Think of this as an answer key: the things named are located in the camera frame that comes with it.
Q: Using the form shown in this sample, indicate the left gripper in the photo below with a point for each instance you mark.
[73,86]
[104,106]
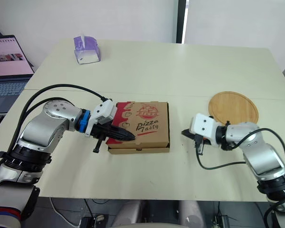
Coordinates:
[101,130]

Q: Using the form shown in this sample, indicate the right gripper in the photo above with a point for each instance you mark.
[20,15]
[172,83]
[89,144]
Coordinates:
[199,142]

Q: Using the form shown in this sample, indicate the brown cardboard pizza box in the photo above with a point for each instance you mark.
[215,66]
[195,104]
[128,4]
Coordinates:
[148,126]

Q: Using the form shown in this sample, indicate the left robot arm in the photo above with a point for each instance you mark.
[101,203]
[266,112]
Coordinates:
[40,128]

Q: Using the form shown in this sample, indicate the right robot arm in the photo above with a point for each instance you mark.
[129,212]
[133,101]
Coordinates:
[261,152]

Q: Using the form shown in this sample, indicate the round wooden pizza peel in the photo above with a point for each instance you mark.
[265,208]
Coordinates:
[235,107]

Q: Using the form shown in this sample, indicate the purple tissue box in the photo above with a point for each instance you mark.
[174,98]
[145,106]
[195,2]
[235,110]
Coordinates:
[86,51]

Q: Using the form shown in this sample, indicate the robot body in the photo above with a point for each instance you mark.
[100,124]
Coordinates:
[156,213]

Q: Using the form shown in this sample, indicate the grey laptop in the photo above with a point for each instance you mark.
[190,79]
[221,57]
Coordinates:
[8,61]

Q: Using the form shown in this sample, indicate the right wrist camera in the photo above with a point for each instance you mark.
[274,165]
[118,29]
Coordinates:
[203,124]

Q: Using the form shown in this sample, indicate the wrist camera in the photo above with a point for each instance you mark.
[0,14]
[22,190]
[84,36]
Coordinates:
[105,110]
[203,124]

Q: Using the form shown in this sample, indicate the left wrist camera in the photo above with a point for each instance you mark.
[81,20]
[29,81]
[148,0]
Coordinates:
[105,110]

